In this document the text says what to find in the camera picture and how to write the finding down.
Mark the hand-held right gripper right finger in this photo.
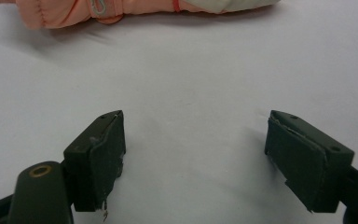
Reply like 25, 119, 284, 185
264, 109, 355, 214

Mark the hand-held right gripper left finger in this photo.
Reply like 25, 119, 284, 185
62, 109, 127, 213

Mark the pink cloth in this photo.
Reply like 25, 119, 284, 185
0, 0, 282, 31

